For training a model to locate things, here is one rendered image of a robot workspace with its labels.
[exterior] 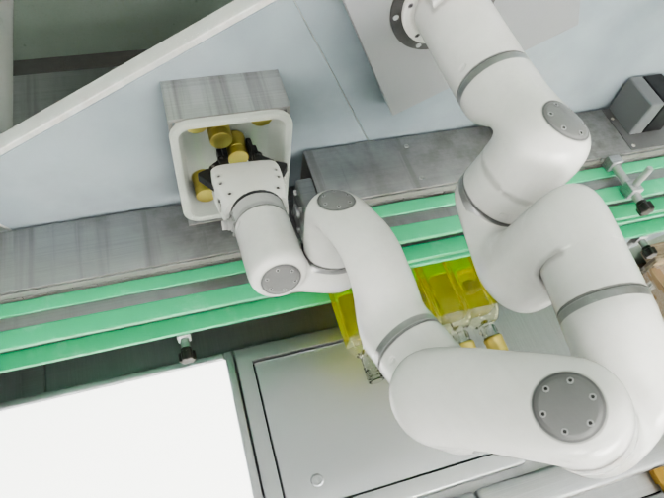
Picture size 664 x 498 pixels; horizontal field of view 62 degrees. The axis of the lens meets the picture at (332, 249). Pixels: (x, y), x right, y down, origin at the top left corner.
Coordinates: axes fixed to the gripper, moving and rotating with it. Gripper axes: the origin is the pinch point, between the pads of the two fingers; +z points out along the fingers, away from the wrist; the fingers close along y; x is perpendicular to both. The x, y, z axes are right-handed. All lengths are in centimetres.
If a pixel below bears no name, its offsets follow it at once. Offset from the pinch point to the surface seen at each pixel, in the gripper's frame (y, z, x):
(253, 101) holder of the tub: 2.1, -3.5, 10.6
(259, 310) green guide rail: 1.4, -7.9, -28.6
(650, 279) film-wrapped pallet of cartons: 325, 126, -229
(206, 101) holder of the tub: -4.4, -2.5, 10.6
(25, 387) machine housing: -41, -5, -42
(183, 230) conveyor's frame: -9.7, 3.1, -16.6
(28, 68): -41, 84, -21
